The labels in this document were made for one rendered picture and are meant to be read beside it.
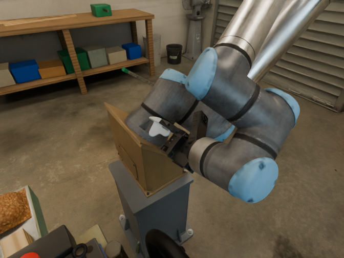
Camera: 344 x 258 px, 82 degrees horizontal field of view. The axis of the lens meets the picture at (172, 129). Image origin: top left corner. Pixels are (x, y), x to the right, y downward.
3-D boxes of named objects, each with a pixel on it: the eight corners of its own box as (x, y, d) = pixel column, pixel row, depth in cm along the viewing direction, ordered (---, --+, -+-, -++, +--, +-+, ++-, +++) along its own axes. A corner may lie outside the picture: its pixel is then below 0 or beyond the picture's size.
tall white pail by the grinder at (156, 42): (165, 65, 348) (164, 36, 319) (149, 68, 335) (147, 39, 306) (156, 60, 367) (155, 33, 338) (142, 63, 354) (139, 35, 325)
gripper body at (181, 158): (155, 147, 56) (180, 163, 46) (174, 124, 57) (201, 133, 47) (171, 161, 60) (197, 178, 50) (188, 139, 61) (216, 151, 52)
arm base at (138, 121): (117, 113, 80) (131, 92, 78) (150, 129, 93) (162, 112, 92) (136, 137, 66) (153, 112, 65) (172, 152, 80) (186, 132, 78)
